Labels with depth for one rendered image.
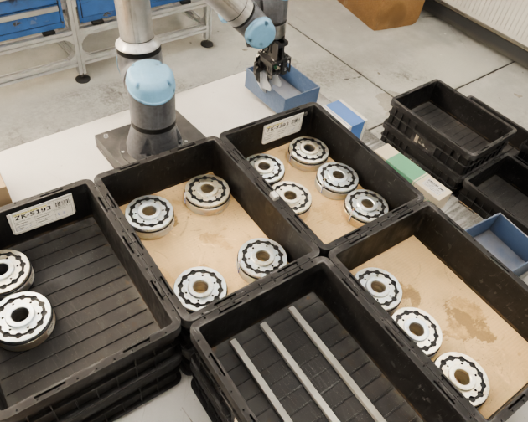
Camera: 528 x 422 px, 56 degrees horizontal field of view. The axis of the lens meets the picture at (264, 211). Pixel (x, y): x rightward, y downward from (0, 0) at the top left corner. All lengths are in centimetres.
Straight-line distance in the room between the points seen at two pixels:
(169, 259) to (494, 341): 67
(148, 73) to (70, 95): 168
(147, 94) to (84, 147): 33
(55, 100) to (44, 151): 142
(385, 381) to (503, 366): 24
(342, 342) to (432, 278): 27
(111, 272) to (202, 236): 20
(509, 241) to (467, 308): 39
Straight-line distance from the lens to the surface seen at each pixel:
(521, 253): 147
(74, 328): 99
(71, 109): 285
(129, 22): 134
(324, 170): 124
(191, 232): 109
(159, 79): 127
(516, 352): 112
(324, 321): 100
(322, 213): 117
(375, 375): 98
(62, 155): 150
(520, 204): 218
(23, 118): 283
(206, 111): 163
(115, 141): 145
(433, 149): 200
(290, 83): 176
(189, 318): 86
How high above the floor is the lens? 167
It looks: 47 degrees down
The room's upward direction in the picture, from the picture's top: 10 degrees clockwise
